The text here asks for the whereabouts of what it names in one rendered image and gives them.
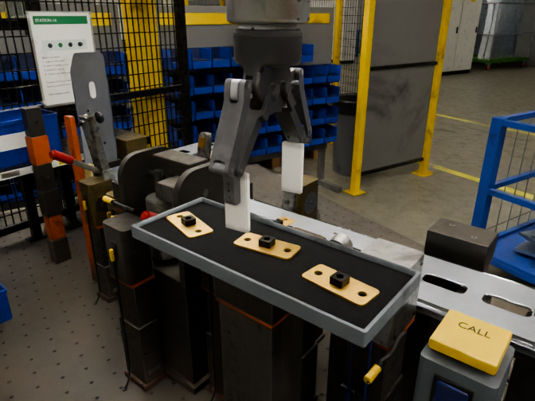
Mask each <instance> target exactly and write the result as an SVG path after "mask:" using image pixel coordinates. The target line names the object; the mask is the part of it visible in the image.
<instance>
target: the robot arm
mask: <svg viewBox="0 0 535 401"><path fill-rule="evenodd" d="M226 18H227V21H228V22H230V23H239V29H235V32H234V33H233V48H234V61H235V62H236V63H237V64H238V65H241V66H242V67H243V68H244V74H243V79H242V80H240V79H230V78H228V79H226V80H225V93H224V103H223V107H222V111H221V117H220V121H219V124H218V128H217V134H216V137H215V141H214V145H213V151H212V155H211V158H210V162H209V172H210V173H216V174H220V175H222V176H223V182H224V200H225V227H227V228H231V229H234V230H237V231H240V232H245V233H248V232H249V231H250V186H249V173H245V172H244V171H245V168H246V166H247V164H248V160H249V158H250V155H251V152H252V149H253V146H254V145H255V142H256V139H257V136H258V133H259V131H260V128H261V125H262V123H265V122H266V121H267V120H268V117H269V115H272V114H273V113H274V115H275V117H276V119H277V121H278V123H279V125H280V127H281V130H282V132H283V134H284V136H285V138H286V140H287V141H284V142H282V190H283V191H287V192H290V193H297V194H301V193H302V192H303V157H304V144H310V142H311V134H312V128H311V123H310V116H309V111H308V106H307V99H306V94H305V90H304V86H303V69H302V68H290V66H295V65H297V64H300V62H301V61H302V47H303V33H301V29H297V24H298V23H307V22H308V21H309V20H310V0H226ZM237 101H238V102H237ZM249 107H250V108H251V110H249ZM302 124H303V126H302ZM236 162H237V164H236Z"/></svg>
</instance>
